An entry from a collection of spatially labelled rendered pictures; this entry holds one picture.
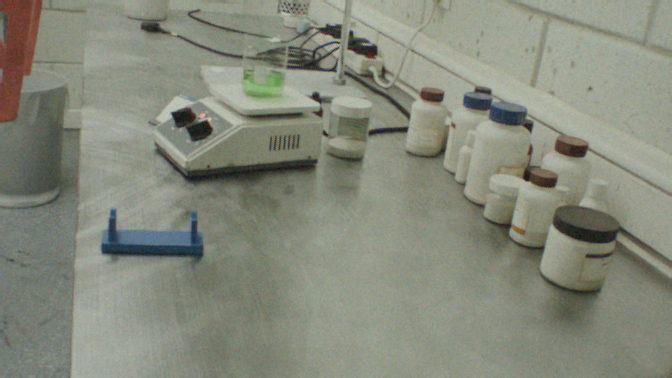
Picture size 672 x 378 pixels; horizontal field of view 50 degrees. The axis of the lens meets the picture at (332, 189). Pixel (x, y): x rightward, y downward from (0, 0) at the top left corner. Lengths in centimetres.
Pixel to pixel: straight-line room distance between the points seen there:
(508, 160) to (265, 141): 32
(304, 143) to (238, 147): 10
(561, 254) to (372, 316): 23
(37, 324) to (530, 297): 151
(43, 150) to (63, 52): 91
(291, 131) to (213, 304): 37
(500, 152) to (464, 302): 28
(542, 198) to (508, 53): 46
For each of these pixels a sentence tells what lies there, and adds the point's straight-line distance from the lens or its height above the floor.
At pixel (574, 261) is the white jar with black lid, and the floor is 78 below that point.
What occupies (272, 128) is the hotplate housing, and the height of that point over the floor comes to 81.
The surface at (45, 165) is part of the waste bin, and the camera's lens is 268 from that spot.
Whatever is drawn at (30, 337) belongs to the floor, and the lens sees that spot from 201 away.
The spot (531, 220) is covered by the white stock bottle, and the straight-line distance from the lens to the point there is 87.
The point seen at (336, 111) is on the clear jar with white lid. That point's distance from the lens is 105.
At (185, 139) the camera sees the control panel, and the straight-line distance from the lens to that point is 97.
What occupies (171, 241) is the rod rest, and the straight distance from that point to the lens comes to 75.
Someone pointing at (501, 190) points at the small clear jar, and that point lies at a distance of 91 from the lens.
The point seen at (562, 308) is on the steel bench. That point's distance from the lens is 77.
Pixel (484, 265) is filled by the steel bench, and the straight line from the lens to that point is 81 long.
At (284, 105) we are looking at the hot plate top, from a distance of 98.
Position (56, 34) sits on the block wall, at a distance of 346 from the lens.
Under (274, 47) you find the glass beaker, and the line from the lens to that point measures 97.
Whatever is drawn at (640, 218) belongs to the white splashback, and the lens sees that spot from 94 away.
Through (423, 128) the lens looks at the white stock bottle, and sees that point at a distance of 112.
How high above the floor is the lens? 109
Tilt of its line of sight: 21 degrees down
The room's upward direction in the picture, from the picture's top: 7 degrees clockwise
